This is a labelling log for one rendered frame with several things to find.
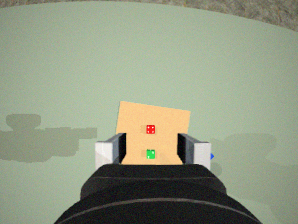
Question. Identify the red die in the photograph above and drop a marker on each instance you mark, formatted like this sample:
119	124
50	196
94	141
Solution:
150	129

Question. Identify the orange square mat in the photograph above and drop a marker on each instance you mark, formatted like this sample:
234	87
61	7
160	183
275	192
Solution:
133	119

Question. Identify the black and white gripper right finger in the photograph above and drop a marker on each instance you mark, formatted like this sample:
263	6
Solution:
193	151

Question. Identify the green die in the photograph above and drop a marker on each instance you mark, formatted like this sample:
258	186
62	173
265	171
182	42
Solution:
150	154

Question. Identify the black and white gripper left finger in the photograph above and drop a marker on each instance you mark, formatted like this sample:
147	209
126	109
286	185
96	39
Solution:
111	151

